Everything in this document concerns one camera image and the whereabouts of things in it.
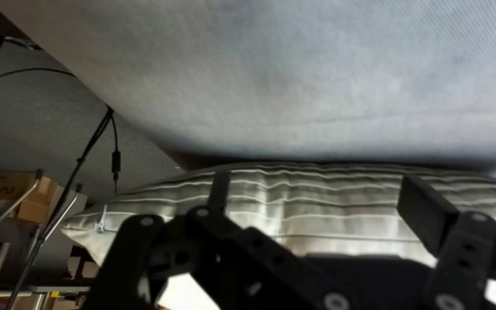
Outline silver tripod legs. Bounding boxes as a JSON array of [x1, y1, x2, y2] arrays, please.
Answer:
[[0, 167, 84, 310]]

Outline black cable with inline block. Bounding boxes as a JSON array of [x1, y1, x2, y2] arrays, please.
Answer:
[[74, 105, 124, 198]]

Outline white pleated cushion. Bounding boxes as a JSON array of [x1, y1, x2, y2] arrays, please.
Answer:
[[60, 161, 496, 310]]

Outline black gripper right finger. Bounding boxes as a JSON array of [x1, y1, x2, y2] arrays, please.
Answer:
[[396, 174, 496, 310]]

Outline grey fabric couch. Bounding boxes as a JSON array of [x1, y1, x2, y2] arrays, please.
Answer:
[[0, 0, 496, 174]]

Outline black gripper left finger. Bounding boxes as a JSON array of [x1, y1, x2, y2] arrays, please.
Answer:
[[81, 168, 347, 310]]

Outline brown cardboard box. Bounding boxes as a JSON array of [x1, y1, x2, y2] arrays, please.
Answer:
[[0, 168, 60, 225]]

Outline thin black cable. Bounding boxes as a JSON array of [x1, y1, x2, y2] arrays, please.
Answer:
[[0, 65, 77, 84]]

